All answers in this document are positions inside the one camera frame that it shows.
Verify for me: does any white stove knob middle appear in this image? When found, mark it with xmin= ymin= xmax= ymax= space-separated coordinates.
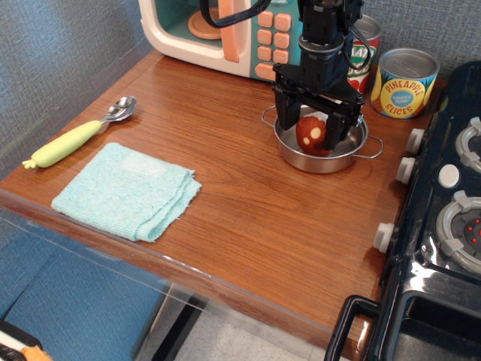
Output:
xmin=396 ymin=157 xmax=416 ymax=184

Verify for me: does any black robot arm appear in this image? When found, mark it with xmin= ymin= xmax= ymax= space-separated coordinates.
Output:
xmin=274 ymin=1 xmax=365 ymax=150

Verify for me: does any teal toy microwave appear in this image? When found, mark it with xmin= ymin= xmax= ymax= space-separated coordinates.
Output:
xmin=139 ymin=1 xmax=302 ymax=81

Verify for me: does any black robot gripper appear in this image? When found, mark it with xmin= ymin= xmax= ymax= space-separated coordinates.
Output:
xmin=273 ymin=35 xmax=365 ymax=150

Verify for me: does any small stainless steel pot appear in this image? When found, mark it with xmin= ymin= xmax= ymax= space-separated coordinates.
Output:
xmin=261 ymin=105 xmax=384 ymax=174

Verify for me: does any white stove knob lower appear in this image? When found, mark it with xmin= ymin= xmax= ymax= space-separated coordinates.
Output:
xmin=374 ymin=223 xmax=395 ymax=253

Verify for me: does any white stove knob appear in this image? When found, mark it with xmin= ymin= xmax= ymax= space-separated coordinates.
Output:
xmin=374 ymin=223 xmax=395 ymax=253
xmin=406 ymin=128 xmax=425 ymax=154
xmin=396 ymin=157 xmax=416 ymax=184

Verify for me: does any folded light blue cloth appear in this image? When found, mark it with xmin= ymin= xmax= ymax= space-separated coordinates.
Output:
xmin=51 ymin=143 xmax=201 ymax=242

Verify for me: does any spoon with green carrot handle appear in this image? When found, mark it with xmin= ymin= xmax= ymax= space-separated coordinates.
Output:
xmin=22 ymin=96 xmax=137 ymax=169

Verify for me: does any pineapple slices can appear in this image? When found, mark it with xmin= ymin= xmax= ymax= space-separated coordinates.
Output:
xmin=371 ymin=48 xmax=440 ymax=120

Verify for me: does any black toy stove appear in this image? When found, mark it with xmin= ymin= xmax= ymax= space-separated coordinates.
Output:
xmin=325 ymin=61 xmax=480 ymax=360

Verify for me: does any white stove knob upper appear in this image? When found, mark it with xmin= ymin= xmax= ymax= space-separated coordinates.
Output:
xmin=406 ymin=128 xmax=425 ymax=154

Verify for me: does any brown white plush mushroom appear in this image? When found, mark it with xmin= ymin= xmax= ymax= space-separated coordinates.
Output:
xmin=295 ymin=111 xmax=331 ymax=157

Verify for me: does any orange plush toy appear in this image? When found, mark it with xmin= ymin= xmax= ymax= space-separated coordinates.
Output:
xmin=20 ymin=346 xmax=53 ymax=361

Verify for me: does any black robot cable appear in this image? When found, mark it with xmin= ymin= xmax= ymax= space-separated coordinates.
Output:
xmin=198 ymin=0 xmax=272 ymax=29

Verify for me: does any tomato sauce can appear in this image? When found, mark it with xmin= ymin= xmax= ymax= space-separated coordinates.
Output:
xmin=347 ymin=15 xmax=382 ymax=93

